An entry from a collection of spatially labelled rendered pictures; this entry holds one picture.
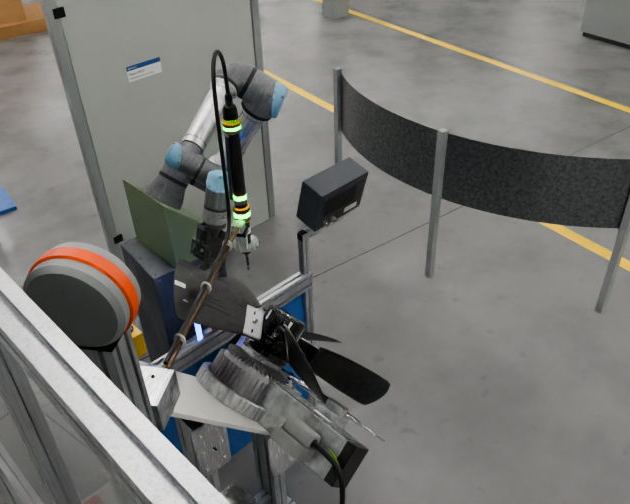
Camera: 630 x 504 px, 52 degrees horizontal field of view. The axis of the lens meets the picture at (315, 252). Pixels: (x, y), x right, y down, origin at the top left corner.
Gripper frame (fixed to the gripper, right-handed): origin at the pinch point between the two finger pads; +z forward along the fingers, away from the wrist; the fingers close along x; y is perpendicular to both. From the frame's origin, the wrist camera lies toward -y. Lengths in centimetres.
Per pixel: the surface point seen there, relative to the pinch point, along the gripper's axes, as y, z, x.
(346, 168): -70, -26, -12
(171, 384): 58, -20, 60
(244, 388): 16.3, 11.8, 38.1
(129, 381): 72, -31, 68
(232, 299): 12.9, -8.2, 24.5
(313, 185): -53, -21, -12
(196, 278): 21.0, -13.5, 18.1
